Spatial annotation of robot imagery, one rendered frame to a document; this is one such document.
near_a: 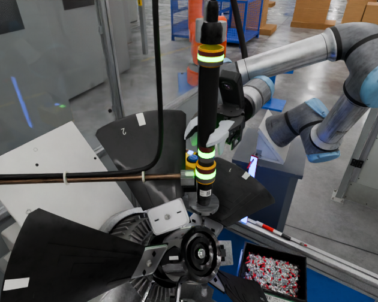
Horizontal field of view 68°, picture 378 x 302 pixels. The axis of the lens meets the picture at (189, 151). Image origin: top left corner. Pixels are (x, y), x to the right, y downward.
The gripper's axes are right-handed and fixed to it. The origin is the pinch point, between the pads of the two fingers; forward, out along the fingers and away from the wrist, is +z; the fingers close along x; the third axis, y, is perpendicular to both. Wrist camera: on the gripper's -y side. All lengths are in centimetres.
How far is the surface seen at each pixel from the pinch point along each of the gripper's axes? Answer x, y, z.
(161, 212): 7.0, 21.1, 4.2
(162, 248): 1.5, 22.4, 11.4
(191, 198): 1.4, 17.2, 0.0
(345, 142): -30, 145, -285
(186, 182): 2.4, 12.3, 0.7
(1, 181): 35.1, 11.7, 22.4
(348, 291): -43, 73, -39
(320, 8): 136, 90, -909
